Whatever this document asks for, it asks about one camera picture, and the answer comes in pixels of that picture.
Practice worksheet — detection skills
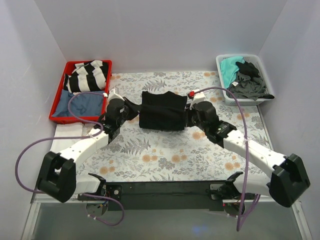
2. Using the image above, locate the black t-shirt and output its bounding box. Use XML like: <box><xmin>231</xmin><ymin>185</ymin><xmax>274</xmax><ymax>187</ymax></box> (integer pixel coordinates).
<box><xmin>139</xmin><ymin>91</ymin><xmax>188</xmax><ymax>131</ymax></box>

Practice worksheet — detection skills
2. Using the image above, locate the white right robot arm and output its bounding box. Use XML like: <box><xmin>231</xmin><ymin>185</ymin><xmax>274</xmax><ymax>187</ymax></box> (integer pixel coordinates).
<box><xmin>185</xmin><ymin>101</ymin><xmax>311</xmax><ymax>208</ymax></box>

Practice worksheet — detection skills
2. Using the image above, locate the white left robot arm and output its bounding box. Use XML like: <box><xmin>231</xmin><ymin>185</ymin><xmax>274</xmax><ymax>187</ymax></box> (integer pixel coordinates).
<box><xmin>36</xmin><ymin>98</ymin><xmax>141</xmax><ymax>203</ymax></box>

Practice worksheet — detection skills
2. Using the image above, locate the blue folded shirt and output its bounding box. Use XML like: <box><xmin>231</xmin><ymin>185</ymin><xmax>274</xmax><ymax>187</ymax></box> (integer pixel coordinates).
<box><xmin>52</xmin><ymin>89</ymin><xmax>104</xmax><ymax>117</ymax></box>

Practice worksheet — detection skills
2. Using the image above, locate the floral patterned table mat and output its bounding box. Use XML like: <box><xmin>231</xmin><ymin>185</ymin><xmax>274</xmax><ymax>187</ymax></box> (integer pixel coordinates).
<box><xmin>77</xmin><ymin>71</ymin><xmax>271</xmax><ymax>182</ymax></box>

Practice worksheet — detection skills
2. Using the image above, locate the white folded cloth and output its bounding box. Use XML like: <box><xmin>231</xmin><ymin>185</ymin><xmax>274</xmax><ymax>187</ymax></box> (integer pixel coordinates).
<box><xmin>54</xmin><ymin>122</ymin><xmax>83</xmax><ymax>137</ymax></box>

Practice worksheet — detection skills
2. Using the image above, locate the black white striped shirt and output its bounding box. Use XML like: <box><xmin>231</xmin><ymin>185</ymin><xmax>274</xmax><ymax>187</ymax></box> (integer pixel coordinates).
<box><xmin>63</xmin><ymin>60</ymin><xmax>110</xmax><ymax>93</ymax></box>

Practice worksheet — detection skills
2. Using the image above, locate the grey t-shirt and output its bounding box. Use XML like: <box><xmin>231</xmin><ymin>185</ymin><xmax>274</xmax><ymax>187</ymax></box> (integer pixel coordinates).
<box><xmin>227</xmin><ymin>71</ymin><xmax>267</xmax><ymax>101</ymax></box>

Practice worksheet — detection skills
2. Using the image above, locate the teal t-shirt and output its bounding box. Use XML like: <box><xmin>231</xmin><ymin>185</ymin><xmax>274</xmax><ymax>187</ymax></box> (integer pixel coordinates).
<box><xmin>219</xmin><ymin>56</ymin><xmax>245</xmax><ymax>89</ymax></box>

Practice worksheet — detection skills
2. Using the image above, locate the red plastic tray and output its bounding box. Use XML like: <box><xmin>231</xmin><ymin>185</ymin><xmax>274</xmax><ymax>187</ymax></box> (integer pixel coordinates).
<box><xmin>49</xmin><ymin>60</ymin><xmax>112</xmax><ymax>124</ymax></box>

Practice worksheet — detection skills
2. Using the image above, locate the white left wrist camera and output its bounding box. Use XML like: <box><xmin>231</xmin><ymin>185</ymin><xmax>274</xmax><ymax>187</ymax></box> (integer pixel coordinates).
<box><xmin>102</xmin><ymin>88</ymin><xmax>124</xmax><ymax>101</ymax></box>

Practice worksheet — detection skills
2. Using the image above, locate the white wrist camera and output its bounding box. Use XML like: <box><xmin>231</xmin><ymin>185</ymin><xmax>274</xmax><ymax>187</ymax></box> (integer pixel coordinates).
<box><xmin>102</xmin><ymin>88</ymin><xmax>124</xmax><ymax>101</ymax></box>
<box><xmin>187</xmin><ymin>89</ymin><xmax>206</xmax><ymax>110</ymax></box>

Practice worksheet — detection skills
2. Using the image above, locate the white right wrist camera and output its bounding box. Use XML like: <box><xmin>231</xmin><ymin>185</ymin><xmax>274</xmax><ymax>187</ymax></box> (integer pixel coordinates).
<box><xmin>187</xmin><ymin>89</ymin><xmax>206</xmax><ymax>110</ymax></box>

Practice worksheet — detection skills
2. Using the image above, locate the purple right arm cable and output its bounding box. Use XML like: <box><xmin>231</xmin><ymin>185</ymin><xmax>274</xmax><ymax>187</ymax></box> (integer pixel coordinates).
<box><xmin>197</xmin><ymin>87</ymin><xmax>261</xmax><ymax>232</ymax></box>

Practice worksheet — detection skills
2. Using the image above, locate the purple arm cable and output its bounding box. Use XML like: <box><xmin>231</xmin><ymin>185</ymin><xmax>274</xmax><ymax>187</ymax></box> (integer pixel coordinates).
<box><xmin>14</xmin><ymin>91</ymin><xmax>125</xmax><ymax>227</ymax></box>
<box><xmin>197</xmin><ymin>87</ymin><xmax>261</xmax><ymax>232</ymax></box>

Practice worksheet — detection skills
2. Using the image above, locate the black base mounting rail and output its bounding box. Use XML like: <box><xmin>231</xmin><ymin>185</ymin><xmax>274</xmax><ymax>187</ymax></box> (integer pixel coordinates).
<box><xmin>106</xmin><ymin>180</ymin><xmax>230</xmax><ymax>211</ymax></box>

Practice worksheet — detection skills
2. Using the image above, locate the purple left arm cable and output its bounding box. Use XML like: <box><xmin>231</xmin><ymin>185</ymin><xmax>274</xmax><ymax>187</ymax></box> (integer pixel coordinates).
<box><xmin>14</xmin><ymin>91</ymin><xmax>125</xmax><ymax>227</ymax></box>

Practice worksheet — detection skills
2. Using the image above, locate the aluminium table frame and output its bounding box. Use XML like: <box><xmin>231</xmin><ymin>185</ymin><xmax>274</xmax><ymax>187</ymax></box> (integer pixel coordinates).
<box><xmin>22</xmin><ymin>195</ymin><xmax>312</xmax><ymax>240</ymax></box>

